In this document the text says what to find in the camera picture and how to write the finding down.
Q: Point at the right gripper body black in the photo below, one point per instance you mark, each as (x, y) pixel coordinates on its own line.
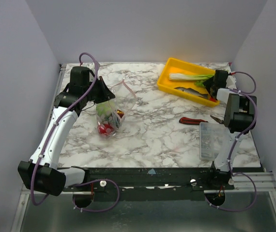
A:
(213, 82)

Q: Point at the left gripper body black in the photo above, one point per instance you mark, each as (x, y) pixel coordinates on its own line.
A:
(92, 94)

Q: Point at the green cabbage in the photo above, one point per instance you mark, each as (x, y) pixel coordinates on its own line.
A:
(105, 110)

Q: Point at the silver fish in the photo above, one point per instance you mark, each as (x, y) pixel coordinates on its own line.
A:
(193, 92)

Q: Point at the clear pink zip top bag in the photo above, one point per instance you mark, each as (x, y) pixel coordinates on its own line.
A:
(125, 100)

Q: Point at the dark red beet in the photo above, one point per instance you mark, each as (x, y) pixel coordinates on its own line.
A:
(120, 113)

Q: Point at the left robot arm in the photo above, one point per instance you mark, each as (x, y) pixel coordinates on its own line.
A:
(40, 173)

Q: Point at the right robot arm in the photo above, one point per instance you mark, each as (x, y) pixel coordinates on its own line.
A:
(239, 119)

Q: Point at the green celery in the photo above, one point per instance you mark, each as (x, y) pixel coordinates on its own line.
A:
(200, 83)

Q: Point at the white green leek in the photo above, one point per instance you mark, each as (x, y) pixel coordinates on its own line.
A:
(189, 77)

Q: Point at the yellow plastic tray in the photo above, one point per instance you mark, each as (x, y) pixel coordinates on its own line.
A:
(174, 65)

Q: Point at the red black utility knife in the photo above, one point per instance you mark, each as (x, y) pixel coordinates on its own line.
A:
(190, 121)

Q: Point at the clear plastic screw box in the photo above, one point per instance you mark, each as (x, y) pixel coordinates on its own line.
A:
(210, 140)

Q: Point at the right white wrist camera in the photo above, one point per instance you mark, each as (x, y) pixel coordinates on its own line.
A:
(231, 81)

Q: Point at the yellow handled pliers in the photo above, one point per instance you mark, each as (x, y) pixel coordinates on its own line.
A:
(218, 120)

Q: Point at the aluminium frame rail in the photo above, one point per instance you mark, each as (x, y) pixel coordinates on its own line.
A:
(56, 92)

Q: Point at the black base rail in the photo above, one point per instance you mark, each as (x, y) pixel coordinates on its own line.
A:
(154, 184)

